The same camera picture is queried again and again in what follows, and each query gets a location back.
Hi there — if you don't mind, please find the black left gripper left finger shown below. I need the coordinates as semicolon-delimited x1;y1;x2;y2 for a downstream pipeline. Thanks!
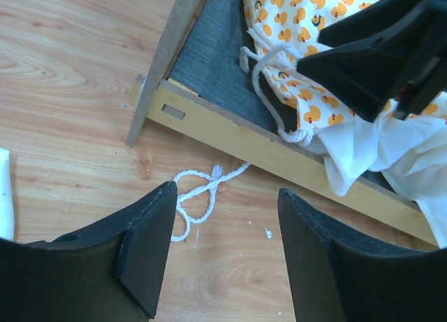
1;182;177;321

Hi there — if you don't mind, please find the wooden pet bed frame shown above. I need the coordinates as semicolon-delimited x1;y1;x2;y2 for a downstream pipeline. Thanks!
127;0;446;248

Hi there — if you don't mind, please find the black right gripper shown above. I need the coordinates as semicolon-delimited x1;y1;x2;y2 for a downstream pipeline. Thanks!
297;0;446;122

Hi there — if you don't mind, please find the cream cloth pile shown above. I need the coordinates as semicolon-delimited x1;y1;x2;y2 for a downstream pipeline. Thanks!
0;148;15;241

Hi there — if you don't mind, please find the duck print bed cover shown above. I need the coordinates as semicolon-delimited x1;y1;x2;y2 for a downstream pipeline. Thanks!
170;0;446;247

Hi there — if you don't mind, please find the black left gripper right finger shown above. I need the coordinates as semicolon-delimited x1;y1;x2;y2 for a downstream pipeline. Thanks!
277;189;446;321

